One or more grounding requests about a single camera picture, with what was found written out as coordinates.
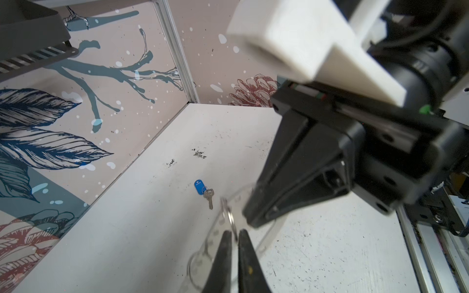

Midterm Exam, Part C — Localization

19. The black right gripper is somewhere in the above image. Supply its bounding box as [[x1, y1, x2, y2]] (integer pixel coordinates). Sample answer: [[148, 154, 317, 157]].
[[243, 83, 469, 228]]

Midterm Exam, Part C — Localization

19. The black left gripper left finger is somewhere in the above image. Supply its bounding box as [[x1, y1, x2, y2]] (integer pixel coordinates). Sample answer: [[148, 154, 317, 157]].
[[202, 231, 233, 293]]

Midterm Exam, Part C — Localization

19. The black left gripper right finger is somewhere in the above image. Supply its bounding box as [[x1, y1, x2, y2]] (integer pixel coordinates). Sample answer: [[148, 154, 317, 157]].
[[238, 229, 272, 293]]

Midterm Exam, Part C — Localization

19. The silver key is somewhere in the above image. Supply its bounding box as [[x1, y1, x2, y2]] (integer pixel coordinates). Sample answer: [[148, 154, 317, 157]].
[[203, 189, 214, 210]]

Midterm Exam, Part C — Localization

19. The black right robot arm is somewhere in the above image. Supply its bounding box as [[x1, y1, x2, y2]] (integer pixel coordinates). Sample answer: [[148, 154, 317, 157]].
[[243, 1, 469, 228]]

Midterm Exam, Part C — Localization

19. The silver keyring on holder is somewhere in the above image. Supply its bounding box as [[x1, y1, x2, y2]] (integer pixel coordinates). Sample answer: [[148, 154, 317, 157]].
[[221, 197, 239, 243]]

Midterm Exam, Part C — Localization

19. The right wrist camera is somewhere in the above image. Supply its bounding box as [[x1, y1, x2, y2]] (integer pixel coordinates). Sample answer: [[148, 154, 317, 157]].
[[227, 1, 407, 107]]

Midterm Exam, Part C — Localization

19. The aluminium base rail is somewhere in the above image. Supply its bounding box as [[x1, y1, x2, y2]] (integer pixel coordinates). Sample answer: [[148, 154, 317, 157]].
[[395, 182, 469, 293]]

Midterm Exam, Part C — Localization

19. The black wall basket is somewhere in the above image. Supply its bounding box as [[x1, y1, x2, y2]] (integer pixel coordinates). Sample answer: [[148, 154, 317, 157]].
[[1, 1, 79, 82]]

